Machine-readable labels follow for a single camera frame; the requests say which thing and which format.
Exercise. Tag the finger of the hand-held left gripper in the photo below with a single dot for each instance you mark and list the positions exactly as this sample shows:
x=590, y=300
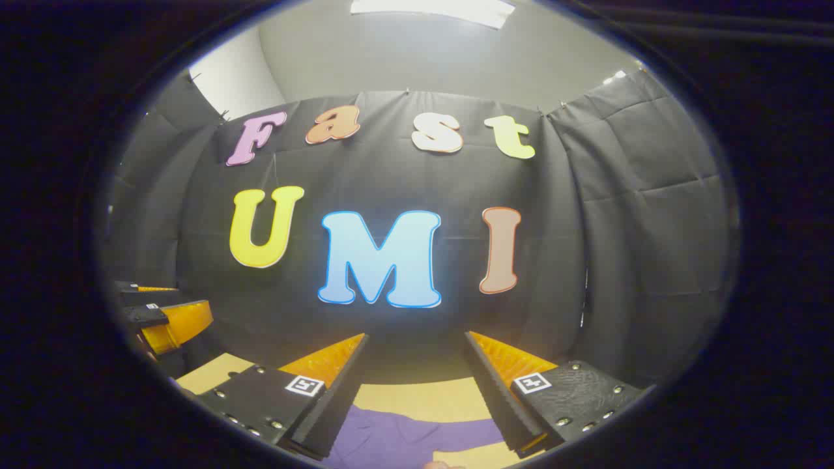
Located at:
x=130, y=286
x=146, y=316

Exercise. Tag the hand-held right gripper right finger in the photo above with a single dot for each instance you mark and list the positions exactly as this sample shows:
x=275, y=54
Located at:
x=498, y=397

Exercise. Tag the purple knit garment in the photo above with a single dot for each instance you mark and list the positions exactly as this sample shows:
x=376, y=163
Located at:
x=404, y=436

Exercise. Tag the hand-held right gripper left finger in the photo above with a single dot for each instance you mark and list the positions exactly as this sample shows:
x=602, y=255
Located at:
x=329, y=410

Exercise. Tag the black backdrop cloth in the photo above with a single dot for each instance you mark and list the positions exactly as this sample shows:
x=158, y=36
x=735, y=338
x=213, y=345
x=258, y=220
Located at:
x=586, y=260

